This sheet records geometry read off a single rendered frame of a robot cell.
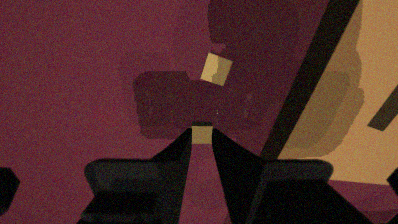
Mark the tan puzzle board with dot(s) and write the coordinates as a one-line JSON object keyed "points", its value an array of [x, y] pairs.
{"points": [[342, 107]]}

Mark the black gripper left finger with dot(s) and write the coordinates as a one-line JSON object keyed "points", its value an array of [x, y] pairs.
{"points": [[165, 174]]}

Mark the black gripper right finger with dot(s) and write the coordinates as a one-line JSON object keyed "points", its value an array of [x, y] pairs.
{"points": [[244, 175]]}

